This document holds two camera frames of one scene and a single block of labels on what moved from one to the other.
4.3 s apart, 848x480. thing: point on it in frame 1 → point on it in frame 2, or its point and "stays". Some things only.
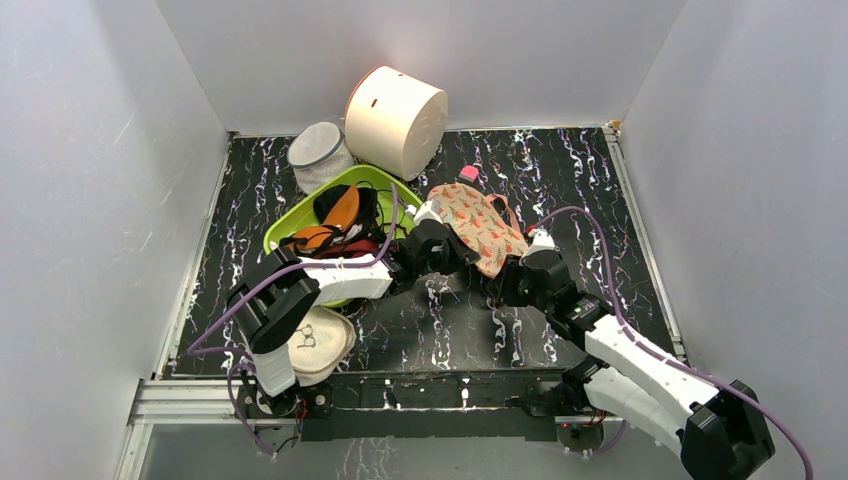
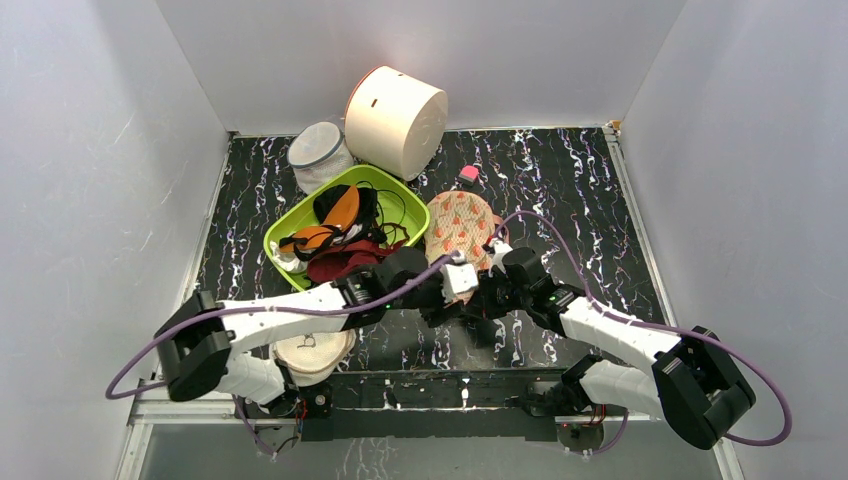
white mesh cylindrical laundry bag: (318, 153) stays
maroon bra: (354, 249) stays
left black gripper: (460, 255) → (441, 309)
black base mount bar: (417, 405) stays
